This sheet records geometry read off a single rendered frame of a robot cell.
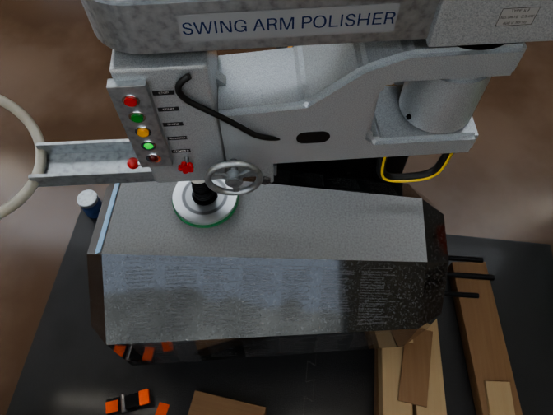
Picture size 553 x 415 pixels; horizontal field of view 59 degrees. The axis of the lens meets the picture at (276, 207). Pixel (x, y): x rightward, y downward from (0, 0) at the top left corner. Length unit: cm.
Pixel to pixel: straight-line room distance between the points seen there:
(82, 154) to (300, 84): 71
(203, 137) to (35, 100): 226
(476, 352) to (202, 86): 171
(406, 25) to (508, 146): 212
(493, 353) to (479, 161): 109
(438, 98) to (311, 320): 82
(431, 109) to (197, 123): 56
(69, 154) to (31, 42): 224
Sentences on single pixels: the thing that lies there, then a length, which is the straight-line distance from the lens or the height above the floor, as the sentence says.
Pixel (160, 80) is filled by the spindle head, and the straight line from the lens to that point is 105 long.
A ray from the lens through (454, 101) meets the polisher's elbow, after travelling 123.
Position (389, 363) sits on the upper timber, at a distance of 210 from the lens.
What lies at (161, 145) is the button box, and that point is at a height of 130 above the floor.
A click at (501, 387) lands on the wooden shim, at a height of 11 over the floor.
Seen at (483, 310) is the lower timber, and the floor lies 9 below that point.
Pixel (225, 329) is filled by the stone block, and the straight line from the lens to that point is 167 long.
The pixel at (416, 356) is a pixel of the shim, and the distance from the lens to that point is 212.
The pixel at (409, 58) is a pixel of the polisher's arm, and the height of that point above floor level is 150.
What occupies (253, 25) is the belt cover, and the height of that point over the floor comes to 161.
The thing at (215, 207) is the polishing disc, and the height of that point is 86.
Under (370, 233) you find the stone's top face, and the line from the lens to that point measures 161.
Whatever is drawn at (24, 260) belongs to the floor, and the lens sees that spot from 274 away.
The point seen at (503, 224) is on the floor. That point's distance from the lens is 275.
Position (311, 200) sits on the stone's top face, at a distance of 165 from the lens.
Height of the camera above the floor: 222
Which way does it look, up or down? 60 degrees down
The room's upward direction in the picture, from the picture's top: 1 degrees counter-clockwise
